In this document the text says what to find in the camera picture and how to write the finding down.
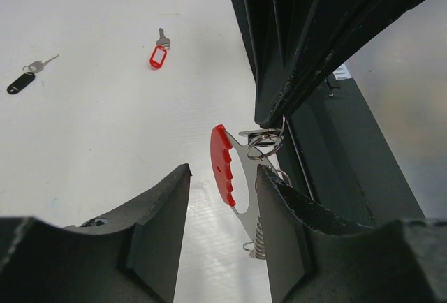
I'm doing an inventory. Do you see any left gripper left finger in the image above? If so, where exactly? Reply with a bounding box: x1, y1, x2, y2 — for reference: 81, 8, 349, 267
1, 164, 191, 302

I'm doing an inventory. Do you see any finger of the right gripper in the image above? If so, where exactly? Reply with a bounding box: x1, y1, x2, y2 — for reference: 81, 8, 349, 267
268, 0, 425, 125
245, 0, 312, 125

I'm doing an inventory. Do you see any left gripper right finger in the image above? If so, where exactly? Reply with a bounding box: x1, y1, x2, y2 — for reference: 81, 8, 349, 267
256, 166, 446, 302

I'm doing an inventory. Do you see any red handled keyring organizer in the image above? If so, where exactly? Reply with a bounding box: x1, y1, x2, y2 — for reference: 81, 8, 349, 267
210, 124, 291, 260

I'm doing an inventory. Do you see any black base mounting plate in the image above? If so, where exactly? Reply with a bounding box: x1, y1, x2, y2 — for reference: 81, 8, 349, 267
231, 0, 423, 226

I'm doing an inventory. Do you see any red tag key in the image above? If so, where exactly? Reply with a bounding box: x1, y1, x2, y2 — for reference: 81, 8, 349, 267
148, 28, 170, 70

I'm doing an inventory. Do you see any black tag key right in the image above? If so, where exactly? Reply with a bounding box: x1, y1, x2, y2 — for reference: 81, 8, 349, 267
6, 54, 59, 95

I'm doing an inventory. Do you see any right white cable duct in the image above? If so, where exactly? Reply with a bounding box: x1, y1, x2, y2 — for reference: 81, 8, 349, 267
333, 64, 352, 80

